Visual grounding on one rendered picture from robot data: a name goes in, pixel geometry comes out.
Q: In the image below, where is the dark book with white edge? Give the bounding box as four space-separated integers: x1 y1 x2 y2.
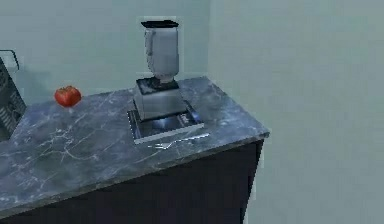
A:
126 99 205 145

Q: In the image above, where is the red tomato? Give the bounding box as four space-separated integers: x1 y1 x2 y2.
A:
54 85 83 108

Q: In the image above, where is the grey blender with black lid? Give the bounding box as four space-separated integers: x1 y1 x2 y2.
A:
133 19 188 122

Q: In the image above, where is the dark cabinet with marble worktop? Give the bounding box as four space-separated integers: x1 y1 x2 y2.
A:
0 76 271 224

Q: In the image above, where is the black ribbed appliance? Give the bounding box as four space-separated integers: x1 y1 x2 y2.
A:
0 49 28 142

